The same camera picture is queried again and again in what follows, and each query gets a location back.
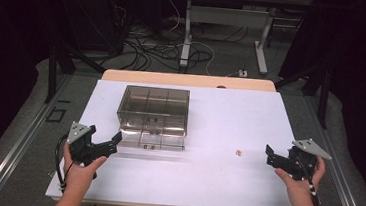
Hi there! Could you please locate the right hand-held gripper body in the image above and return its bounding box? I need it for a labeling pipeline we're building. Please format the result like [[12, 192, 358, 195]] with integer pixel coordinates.
[[284, 136, 334, 184]]

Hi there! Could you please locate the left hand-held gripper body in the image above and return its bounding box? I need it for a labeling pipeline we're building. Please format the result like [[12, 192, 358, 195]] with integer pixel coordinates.
[[64, 121, 111, 170]]

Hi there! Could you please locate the person's right hand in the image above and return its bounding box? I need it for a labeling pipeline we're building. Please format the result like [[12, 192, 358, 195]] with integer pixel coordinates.
[[271, 152, 328, 203]]

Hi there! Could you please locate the person's left hand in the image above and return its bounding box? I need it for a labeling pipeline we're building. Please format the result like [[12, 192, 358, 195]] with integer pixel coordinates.
[[59, 142, 110, 195]]

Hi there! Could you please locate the clear plastic drawer box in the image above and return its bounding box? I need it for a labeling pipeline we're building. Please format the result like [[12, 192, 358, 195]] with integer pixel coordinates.
[[113, 83, 192, 153]]

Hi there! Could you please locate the black metal stand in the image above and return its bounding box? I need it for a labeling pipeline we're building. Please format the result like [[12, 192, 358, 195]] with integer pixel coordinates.
[[43, 34, 110, 109], [270, 59, 335, 131]]

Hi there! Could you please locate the wooden table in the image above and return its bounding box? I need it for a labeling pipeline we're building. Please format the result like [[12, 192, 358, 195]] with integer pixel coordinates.
[[101, 65, 278, 96]]

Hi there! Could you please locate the dark device with red light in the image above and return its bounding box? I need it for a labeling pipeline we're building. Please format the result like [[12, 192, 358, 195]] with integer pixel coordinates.
[[103, 0, 131, 56]]

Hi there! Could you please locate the white desk with metal legs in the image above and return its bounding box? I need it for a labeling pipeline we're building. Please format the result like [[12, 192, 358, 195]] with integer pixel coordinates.
[[159, 0, 315, 80]]

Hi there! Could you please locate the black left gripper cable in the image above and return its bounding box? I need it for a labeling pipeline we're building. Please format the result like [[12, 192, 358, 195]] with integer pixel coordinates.
[[50, 132, 79, 195]]

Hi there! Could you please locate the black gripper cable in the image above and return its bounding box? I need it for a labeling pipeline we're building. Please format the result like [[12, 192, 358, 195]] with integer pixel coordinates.
[[291, 156, 326, 206], [50, 132, 79, 195]]

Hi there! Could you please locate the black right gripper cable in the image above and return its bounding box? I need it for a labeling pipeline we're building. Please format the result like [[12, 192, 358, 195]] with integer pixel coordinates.
[[291, 156, 326, 206]]

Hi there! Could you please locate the aluminium floor rail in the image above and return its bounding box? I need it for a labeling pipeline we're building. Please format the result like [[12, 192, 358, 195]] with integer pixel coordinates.
[[295, 95, 366, 206], [0, 68, 74, 206]]

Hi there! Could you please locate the tangle of black floor cables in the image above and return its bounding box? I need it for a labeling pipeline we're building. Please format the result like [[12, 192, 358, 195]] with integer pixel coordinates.
[[105, 4, 252, 81]]

